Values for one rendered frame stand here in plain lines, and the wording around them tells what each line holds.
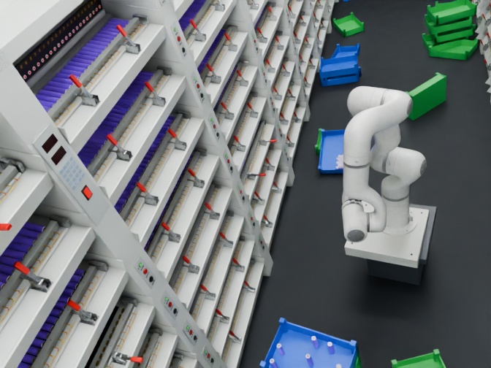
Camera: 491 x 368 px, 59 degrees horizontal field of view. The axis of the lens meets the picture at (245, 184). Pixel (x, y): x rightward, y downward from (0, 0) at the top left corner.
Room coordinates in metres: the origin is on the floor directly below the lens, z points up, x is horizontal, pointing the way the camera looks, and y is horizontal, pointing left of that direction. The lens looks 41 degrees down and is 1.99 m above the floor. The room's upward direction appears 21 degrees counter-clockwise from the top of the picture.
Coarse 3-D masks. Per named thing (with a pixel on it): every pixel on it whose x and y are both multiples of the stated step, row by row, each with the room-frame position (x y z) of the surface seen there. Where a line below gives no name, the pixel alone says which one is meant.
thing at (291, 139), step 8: (296, 104) 2.69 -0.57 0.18; (304, 104) 2.68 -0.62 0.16; (296, 112) 2.64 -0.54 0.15; (304, 112) 2.63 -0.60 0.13; (296, 120) 2.53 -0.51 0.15; (296, 128) 2.47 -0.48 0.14; (288, 136) 2.40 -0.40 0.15; (296, 136) 2.39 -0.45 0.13; (288, 144) 2.32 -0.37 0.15; (296, 144) 2.35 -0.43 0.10; (288, 152) 2.25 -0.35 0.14
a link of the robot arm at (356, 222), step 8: (344, 208) 1.10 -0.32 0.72; (352, 208) 1.08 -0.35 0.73; (360, 208) 1.08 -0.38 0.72; (344, 216) 1.07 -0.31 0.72; (352, 216) 1.04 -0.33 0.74; (360, 216) 1.03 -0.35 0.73; (368, 216) 1.02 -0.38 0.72; (344, 224) 1.03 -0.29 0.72; (352, 224) 1.00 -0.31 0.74; (360, 224) 0.99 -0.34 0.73; (368, 224) 1.00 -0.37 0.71; (344, 232) 1.00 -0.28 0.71; (352, 232) 0.98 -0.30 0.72; (360, 232) 0.97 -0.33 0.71; (352, 240) 0.98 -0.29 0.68; (360, 240) 0.97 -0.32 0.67
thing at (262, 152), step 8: (264, 120) 2.08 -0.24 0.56; (272, 120) 2.07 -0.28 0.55; (264, 128) 2.05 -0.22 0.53; (272, 128) 2.05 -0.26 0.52; (264, 136) 1.99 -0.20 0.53; (272, 136) 2.03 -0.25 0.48; (256, 152) 1.87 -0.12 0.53; (264, 152) 1.86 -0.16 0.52; (256, 160) 1.81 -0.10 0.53; (256, 168) 1.75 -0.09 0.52; (256, 176) 1.70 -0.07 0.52; (248, 184) 1.65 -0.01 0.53; (248, 192) 1.60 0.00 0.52
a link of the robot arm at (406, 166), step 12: (396, 156) 1.24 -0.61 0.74; (408, 156) 1.22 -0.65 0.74; (420, 156) 1.20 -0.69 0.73; (396, 168) 1.22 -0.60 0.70; (408, 168) 1.18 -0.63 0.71; (420, 168) 1.17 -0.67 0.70; (384, 180) 1.29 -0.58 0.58; (396, 180) 1.25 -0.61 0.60; (408, 180) 1.17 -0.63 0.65; (384, 192) 1.26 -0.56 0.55; (396, 192) 1.22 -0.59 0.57; (408, 192) 1.22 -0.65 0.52
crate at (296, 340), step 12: (288, 324) 0.89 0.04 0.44; (276, 336) 0.86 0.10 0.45; (288, 336) 0.87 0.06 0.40; (300, 336) 0.85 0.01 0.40; (312, 336) 0.83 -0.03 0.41; (324, 336) 0.79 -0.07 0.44; (276, 348) 0.84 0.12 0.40; (288, 348) 0.82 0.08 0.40; (300, 348) 0.80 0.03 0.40; (312, 348) 0.78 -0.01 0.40; (324, 348) 0.77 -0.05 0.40; (336, 348) 0.75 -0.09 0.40; (348, 348) 0.73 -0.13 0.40; (264, 360) 0.78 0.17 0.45; (276, 360) 0.79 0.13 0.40; (288, 360) 0.78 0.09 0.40; (300, 360) 0.76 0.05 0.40; (312, 360) 0.74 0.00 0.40; (324, 360) 0.73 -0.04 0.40; (336, 360) 0.71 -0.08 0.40; (348, 360) 0.70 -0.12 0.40
